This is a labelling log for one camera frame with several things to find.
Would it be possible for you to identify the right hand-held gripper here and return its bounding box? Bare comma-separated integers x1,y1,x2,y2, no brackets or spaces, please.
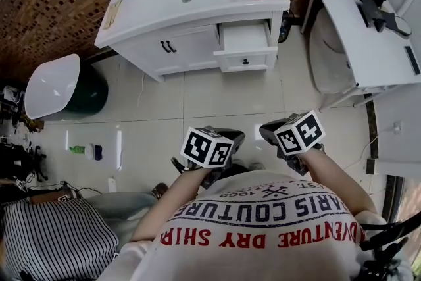
259,110,327,175

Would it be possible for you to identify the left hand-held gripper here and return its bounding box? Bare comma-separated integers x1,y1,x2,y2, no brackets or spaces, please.
180,126,247,190

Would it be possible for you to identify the white drawer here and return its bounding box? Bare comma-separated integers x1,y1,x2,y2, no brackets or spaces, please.
212,21,280,74

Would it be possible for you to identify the person's right forearm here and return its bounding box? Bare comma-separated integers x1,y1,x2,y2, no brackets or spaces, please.
297,149,378,217

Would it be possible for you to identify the person's left forearm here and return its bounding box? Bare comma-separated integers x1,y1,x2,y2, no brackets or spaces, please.
130,166,213,243

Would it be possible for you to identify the person's white printed t-shirt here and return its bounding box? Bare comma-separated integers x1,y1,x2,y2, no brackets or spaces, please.
120,169,414,281

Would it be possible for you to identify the black waste bin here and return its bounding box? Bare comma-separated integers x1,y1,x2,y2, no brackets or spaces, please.
277,9,291,44

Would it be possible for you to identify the white side table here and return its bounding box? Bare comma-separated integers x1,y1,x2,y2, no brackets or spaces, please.
298,0,421,110

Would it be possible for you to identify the white vanity cabinet with sink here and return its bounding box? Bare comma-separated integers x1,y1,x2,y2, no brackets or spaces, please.
94,0,292,83

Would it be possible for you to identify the round black-framed mirror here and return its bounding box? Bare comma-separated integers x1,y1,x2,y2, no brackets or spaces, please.
393,14,413,38

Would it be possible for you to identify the white and green bathtub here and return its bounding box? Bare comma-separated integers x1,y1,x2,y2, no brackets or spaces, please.
24,53,110,121

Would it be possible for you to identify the beige wooden comb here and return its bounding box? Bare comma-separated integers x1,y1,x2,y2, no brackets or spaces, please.
102,0,124,31

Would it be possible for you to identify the black office chair base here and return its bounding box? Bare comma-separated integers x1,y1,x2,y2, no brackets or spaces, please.
0,140,50,183

